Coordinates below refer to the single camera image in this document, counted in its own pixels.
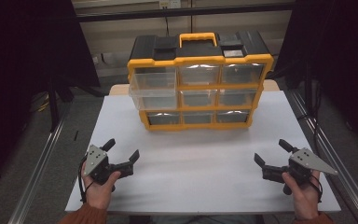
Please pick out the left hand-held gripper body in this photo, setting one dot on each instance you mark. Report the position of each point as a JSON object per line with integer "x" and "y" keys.
{"x": 95, "y": 160}

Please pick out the set of clear organizer drawers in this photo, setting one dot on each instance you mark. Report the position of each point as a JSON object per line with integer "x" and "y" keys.
{"x": 199, "y": 75}

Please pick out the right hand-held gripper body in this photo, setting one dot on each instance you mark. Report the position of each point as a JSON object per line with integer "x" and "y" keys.
{"x": 306, "y": 160}

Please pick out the person's left hand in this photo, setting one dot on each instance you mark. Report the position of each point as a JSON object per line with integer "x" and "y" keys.
{"x": 98, "y": 194}

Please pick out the black metal stand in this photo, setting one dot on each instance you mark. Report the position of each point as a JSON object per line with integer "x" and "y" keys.
{"x": 53, "y": 105}

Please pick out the black curtain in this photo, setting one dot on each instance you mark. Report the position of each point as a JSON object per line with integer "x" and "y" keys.
{"x": 338, "y": 62}
{"x": 18, "y": 62}

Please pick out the yellow and black drawer organizer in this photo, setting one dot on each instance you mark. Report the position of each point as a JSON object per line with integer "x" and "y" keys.
{"x": 149, "y": 46}

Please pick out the aluminium floor rail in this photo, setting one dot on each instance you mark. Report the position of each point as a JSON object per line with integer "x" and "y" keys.
{"x": 37, "y": 168}
{"x": 332, "y": 155}

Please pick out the person's right hand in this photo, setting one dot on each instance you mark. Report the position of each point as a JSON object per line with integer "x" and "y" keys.
{"x": 306, "y": 199}

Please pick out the white wall socket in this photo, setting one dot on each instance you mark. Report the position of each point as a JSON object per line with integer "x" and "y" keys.
{"x": 169, "y": 3}

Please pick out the pulled-out clear plastic drawer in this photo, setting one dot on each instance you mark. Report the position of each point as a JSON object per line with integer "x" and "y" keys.
{"x": 152, "y": 81}

